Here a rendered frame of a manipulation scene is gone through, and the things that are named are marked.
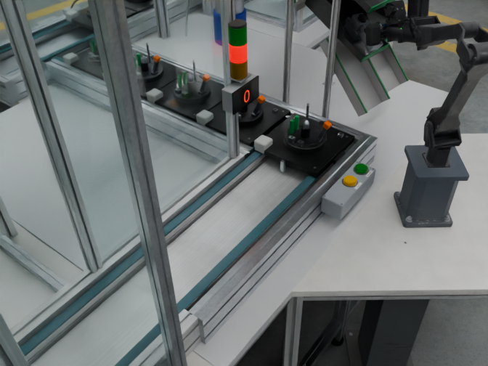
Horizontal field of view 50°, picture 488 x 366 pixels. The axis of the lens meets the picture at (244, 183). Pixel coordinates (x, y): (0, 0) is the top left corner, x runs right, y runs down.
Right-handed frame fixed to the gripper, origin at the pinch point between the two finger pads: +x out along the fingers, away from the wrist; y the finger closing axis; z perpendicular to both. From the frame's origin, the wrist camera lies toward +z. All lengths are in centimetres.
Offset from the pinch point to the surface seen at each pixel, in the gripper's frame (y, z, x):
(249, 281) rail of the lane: 67, -51, -21
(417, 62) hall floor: -204, -66, 157
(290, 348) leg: 51, -89, -12
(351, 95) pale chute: 2.9, -21.6, 9.2
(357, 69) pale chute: -5.5, -15.1, 15.0
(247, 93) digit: 45.7, -10.8, 5.8
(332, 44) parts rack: 8.9, -3.9, 10.9
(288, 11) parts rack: 15.4, 7.0, 24.7
